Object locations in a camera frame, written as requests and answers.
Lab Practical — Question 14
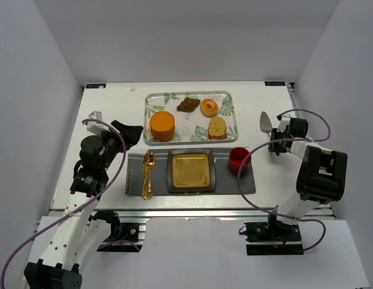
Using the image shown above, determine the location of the silver cake server wooden handle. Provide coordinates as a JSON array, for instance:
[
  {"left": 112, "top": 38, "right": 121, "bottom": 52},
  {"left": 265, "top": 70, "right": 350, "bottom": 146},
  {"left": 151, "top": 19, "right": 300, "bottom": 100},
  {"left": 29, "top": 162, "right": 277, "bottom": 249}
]
[{"left": 259, "top": 111, "right": 276, "bottom": 140}]

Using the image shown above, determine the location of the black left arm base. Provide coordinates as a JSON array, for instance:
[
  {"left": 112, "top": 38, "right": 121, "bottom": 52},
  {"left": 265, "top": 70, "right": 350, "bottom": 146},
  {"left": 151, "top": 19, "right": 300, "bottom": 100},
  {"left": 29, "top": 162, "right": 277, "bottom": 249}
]
[{"left": 89, "top": 210, "right": 143, "bottom": 252}]

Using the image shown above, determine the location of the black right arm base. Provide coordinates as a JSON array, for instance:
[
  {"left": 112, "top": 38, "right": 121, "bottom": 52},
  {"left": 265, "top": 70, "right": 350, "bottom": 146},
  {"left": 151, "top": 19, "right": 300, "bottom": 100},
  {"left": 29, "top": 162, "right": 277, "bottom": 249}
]
[{"left": 238, "top": 222, "right": 304, "bottom": 256}]

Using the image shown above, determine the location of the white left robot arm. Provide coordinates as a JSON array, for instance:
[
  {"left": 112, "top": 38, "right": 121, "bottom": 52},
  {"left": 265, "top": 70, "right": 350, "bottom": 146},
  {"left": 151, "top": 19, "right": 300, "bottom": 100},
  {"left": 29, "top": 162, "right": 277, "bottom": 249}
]
[{"left": 24, "top": 118, "right": 143, "bottom": 288}]

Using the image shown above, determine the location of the brown chocolate bread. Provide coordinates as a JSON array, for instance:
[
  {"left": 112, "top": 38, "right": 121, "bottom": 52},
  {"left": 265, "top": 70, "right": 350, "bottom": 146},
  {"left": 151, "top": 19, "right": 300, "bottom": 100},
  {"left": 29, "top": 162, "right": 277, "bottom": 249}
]
[{"left": 177, "top": 97, "right": 201, "bottom": 113}]

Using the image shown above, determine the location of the round orange cake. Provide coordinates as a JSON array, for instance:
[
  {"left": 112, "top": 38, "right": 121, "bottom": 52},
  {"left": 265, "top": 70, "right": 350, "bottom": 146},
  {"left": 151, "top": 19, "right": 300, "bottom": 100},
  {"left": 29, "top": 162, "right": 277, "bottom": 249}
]
[{"left": 149, "top": 111, "right": 175, "bottom": 141}]

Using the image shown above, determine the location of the red cup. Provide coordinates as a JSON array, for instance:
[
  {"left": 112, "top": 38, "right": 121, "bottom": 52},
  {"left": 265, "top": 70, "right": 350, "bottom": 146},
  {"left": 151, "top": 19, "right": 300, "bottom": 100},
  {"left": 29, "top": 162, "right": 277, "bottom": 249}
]
[{"left": 227, "top": 147, "right": 249, "bottom": 174}]

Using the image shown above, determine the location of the gold fork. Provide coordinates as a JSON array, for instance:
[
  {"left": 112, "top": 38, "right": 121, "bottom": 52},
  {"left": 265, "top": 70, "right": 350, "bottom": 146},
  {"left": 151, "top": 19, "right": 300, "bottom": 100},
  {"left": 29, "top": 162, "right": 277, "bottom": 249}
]
[{"left": 142, "top": 153, "right": 148, "bottom": 200}]

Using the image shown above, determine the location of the leaf-patterned serving tray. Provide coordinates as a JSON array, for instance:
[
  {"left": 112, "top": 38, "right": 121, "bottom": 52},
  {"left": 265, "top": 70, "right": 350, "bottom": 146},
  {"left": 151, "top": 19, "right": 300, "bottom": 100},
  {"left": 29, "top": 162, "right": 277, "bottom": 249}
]
[{"left": 143, "top": 91, "right": 239, "bottom": 145}]

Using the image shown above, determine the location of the grey striped placemat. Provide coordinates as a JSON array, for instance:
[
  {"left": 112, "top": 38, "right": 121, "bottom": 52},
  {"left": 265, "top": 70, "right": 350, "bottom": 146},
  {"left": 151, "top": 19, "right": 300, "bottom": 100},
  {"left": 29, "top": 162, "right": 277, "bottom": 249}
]
[{"left": 124, "top": 148, "right": 256, "bottom": 196}]

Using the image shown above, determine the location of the yellow loaf cake slice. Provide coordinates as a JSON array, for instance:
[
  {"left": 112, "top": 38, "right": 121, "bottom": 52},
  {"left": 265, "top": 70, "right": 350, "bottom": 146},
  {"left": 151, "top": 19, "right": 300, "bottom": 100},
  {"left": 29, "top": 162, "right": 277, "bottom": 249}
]
[{"left": 208, "top": 116, "right": 227, "bottom": 140}]

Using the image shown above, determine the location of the blue table label left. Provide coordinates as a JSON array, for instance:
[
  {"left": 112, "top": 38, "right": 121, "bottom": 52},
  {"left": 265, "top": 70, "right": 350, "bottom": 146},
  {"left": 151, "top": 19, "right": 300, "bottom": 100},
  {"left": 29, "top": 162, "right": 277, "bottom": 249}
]
[{"left": 85, "top": 84, "right": 106, "bottom": 89}]

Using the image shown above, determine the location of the blue table label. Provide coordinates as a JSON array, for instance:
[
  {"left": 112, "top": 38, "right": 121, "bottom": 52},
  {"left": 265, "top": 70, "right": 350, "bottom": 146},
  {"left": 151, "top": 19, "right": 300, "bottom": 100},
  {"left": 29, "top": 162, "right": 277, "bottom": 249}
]
[
  {"left": 264, "top": 81, "right": 286, "bottom": 86},
  {"left": 85, "top": 84, "right": 106, "bottom": 89}
]

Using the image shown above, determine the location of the blue table label right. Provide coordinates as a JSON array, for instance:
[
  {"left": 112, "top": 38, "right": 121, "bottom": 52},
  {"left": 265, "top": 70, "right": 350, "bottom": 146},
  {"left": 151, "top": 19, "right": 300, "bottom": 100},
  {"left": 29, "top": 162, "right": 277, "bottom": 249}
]
[{"left": 264, "top": 81, "right": 286, "bottom": 86}]

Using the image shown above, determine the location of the black square plate gold centre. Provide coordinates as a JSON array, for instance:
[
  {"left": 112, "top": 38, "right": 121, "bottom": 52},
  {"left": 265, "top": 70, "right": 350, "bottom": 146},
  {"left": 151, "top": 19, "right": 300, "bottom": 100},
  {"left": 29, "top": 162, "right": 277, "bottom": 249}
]
[{"left": 167, "top": 148, "right": 216, "bottom": 193}]

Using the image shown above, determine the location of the glazed donut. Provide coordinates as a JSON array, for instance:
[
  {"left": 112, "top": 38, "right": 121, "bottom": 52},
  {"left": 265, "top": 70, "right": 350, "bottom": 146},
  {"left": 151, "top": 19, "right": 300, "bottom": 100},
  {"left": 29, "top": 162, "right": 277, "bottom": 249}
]
[{"left": 200, "top": 99, "right": 219, "bottom": 117}]

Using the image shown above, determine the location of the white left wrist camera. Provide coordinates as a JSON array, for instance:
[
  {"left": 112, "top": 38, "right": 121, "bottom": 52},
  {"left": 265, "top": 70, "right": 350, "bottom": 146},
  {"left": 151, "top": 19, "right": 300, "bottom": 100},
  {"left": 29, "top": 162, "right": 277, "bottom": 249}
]
[{"left": 83, "top": 111, "right": 108, "bottom": 135}]

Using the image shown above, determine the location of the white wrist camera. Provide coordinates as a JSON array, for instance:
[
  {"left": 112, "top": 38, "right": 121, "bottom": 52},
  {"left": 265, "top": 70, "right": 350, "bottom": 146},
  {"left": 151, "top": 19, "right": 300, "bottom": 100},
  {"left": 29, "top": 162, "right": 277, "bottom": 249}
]
[
  {"left": 277, "top": 114, "right": 291, "bottom": 132},
  {"left": 83, "top": 111, "right": 108, "bottom": 135}
]

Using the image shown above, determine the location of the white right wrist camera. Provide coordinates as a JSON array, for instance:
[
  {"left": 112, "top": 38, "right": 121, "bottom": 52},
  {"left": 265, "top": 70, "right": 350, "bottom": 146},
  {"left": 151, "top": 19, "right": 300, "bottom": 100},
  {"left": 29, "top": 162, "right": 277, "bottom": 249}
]
[{"left": 277, "top": 114, "right": 291, "bottom": 132}]

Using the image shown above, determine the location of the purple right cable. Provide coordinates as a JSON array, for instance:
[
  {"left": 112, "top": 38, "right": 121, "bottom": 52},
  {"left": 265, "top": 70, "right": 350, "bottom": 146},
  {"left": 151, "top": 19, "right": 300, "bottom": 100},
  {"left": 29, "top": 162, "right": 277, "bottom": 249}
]
[{"left": 237, "top": 108, "right": 331, "bottom": 252}]

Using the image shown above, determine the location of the aluminium table frame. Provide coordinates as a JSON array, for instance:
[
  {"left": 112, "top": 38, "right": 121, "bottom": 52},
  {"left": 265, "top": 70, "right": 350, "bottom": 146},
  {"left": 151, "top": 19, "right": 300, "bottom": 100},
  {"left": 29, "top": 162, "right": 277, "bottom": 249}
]
[{"left": 38, "top": 82, "right": 337, "bottom": 250}]

